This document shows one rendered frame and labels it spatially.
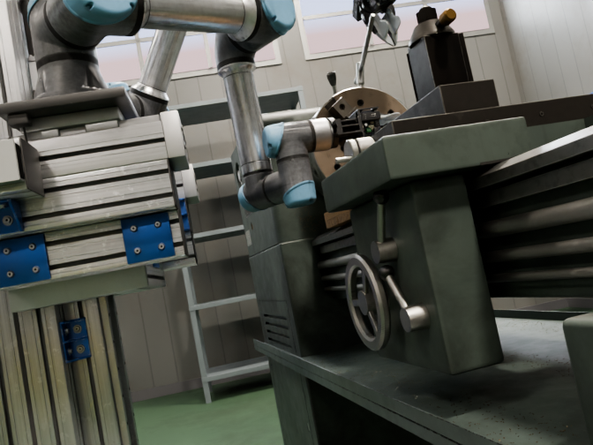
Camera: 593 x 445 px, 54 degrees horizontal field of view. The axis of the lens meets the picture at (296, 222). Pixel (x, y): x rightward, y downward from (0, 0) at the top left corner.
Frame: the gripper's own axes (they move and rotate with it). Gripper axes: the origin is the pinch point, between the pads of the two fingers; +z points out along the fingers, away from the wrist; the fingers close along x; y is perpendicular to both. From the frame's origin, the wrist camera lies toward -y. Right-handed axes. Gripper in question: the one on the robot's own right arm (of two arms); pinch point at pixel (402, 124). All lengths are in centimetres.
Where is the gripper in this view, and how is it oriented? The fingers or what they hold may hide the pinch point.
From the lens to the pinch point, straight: 147.3
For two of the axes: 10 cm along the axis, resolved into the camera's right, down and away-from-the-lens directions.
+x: -1.9, -9.8, 0.8
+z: 9.6, -1.7, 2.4
